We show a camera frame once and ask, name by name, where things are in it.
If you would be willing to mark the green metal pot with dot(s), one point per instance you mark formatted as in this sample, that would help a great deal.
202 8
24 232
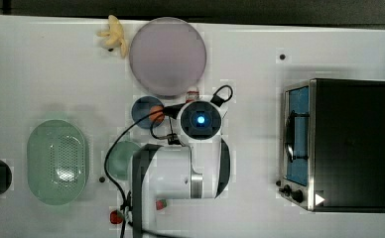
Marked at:
119 159

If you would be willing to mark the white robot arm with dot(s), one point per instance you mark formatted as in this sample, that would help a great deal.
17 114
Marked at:
197 167

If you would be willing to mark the dark red strawberry toy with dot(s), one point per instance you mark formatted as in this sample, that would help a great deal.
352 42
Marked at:
116 217

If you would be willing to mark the orange fruit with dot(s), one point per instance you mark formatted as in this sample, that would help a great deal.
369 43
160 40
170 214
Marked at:
156 114

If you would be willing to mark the green oval strainer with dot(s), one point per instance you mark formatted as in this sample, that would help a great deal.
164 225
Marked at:
57 161

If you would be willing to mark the light red strawberry toy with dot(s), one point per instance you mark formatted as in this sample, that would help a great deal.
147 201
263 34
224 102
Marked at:
161 204

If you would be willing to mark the grey round plate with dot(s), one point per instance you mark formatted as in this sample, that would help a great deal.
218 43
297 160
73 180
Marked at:
167 56

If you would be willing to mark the black toaster oven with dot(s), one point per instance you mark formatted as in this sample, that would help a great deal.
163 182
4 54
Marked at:
333 145

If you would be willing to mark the blue bowl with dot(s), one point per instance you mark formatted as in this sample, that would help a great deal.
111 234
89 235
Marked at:
142 108

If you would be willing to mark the yellow banana bunch toy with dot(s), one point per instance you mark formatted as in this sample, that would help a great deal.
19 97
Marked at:
114 37

